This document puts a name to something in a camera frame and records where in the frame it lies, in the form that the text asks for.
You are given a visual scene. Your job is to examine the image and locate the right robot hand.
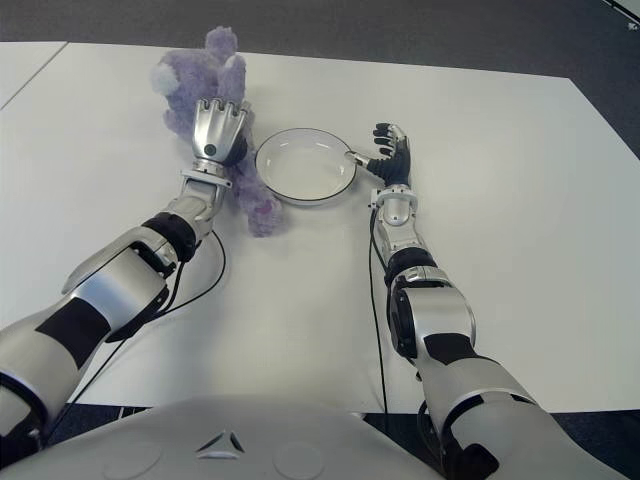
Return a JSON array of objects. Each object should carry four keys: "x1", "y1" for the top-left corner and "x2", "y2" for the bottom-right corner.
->
[{"x1": 344, "y1": 121, "x2": 415, "y2": 189}]

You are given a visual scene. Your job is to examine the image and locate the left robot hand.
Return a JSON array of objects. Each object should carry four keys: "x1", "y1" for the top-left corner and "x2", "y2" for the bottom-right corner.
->
[{"x1": 191, "y1": 97, "x2": 252, "y2": 171}]

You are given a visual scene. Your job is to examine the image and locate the purple plush doll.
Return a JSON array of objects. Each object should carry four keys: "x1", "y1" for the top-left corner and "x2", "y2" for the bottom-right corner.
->
[{"x1": 151, "y1": 27, "x2": 287, "y2": 238}]

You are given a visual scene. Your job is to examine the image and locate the white plate with black rim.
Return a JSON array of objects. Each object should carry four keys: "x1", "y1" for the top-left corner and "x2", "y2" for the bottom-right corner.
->
[{"x1": 254, "y1": 128, "x2": 359, "y2": 208}]

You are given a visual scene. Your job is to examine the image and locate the grey robot torso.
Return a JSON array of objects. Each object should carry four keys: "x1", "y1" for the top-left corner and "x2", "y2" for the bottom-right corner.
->
[{"x1": 0, "y1": 394, "x2": 621, "y2": 480}]

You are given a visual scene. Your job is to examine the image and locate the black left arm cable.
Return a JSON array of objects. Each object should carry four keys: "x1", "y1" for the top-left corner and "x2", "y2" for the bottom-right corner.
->
[{"x1": 47, "y1": 229, "x2": 227, "y2": 436}]

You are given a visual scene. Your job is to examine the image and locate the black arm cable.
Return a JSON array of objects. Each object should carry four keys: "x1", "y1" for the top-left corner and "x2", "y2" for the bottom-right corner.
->
[
  {"x1": 368, "y1": 202, "x2": 426, "y2": 446},
  {"x1": 47, "y1": 229, "x2": 227, "y2": 436}
]

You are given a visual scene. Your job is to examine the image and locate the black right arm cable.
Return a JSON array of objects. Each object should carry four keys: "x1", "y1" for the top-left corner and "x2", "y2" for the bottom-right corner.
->
[{"x1": 368, "y1": 202, "x2": 426, "y2": 446}]

